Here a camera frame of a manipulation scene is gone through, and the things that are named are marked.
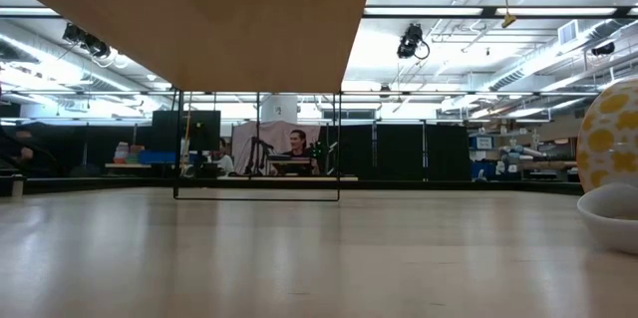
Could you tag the black ceiling-mounted camera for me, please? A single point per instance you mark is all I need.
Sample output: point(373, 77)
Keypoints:
point(410, 41)

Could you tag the raised wooden shelf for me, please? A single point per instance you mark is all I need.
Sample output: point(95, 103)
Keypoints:
point(199, 19)

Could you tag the small grey post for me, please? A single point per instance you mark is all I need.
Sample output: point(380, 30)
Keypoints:
point(17, 188)

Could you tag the white round column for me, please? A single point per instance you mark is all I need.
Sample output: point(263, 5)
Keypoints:
point(279, 108)

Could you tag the black ceiling-hung device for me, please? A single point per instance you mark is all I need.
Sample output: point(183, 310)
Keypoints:
point(87, 41)

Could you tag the beige fabric screen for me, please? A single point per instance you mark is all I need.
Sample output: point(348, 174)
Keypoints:
point(244, 133)

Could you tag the black metal table frame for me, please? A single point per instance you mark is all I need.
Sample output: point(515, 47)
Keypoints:
point(99, 186)

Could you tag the stack of coloured containers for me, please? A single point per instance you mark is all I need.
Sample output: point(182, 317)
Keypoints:
point(124, 153)

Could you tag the blue box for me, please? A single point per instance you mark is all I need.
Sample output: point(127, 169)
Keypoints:
point(157, 157)

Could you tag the black partition panels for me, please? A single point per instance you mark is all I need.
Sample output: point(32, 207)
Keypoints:
point(399, 153)

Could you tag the blue storage bin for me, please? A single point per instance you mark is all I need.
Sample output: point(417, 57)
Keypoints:
point(481, 171)

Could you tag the person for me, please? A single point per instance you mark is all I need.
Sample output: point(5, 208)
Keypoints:
point(225, 161)
point(298, 141)
point(20, 151)

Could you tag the yellow white patterned mug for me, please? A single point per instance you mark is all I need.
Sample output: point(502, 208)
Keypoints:
point(613, 148)

